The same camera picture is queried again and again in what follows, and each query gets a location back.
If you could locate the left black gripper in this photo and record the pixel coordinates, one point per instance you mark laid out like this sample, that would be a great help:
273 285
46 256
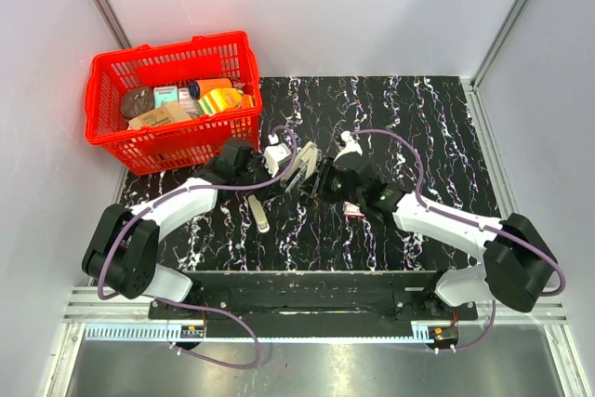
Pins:
270 192

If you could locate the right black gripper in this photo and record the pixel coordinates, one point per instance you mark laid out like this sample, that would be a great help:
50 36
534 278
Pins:
326 171

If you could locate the beige stapler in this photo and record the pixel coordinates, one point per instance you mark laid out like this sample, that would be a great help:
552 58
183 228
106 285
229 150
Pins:
258 214
302 168

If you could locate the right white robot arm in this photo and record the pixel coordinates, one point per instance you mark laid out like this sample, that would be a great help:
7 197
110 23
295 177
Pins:
514 264

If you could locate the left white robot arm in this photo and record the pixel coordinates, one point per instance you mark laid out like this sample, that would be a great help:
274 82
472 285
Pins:
122 253

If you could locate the white red staple box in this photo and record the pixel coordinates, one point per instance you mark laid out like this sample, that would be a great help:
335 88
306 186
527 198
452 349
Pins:
352 211

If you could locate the red plastic shopping basket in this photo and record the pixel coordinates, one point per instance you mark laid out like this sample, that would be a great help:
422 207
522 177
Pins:
155 149

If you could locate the yellow green juice carton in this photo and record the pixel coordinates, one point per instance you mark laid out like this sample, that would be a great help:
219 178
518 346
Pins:
220 99

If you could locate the pink white small packet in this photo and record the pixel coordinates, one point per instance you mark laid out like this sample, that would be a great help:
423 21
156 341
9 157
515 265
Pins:
187 102

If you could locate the orange cylindrical bottle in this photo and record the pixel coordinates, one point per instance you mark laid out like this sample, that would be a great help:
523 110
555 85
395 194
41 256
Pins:
198 88

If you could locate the brown cardboard box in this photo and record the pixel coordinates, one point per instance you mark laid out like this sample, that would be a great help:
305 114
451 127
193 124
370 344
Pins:
169 113

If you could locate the teal white small box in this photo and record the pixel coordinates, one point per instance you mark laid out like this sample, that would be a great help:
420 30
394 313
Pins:
165 94

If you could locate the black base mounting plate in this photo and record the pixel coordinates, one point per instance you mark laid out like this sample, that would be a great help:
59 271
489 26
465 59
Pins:
350 305

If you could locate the brown round bread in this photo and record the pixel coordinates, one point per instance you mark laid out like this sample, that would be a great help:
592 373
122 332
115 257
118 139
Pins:
136 102

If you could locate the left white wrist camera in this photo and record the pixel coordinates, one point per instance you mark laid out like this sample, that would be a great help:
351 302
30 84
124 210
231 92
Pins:
276 158

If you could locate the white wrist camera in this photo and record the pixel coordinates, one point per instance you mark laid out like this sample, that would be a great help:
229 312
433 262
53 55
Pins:
349 150
276 158

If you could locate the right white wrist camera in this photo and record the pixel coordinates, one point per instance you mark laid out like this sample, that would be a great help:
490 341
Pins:
349 150

